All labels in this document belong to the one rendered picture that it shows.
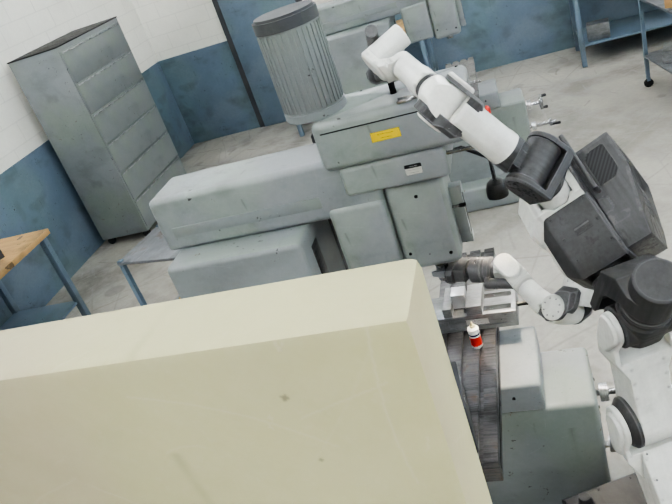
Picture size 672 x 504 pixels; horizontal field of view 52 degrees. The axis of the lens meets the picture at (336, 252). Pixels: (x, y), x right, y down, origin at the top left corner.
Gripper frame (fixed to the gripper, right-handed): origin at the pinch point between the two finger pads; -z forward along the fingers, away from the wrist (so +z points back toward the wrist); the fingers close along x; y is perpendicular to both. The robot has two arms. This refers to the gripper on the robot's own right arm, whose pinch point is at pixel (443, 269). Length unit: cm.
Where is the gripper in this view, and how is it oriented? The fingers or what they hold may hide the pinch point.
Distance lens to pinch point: 242.0
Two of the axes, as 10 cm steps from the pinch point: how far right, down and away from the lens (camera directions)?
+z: 8.3, -0.1, -5.6
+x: -4.7, 5.4, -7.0
